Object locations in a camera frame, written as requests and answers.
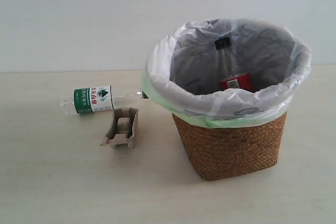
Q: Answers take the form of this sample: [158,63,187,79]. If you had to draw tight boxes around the green label water bottle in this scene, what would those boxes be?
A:
[60,85,149,114]

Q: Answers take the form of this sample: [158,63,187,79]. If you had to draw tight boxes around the red label cola bottle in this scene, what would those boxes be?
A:
[215,37,254,92]

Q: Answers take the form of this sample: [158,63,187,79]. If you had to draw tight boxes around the white and green bin liner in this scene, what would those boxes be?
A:
[142,19,312,129]

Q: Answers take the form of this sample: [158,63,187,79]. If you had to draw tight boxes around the grey cardboard pulp tray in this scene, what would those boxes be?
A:
[100,107,139,149]

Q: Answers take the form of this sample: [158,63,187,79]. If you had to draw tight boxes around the woven wicker waste basket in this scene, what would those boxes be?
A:
[173,114,287,181]

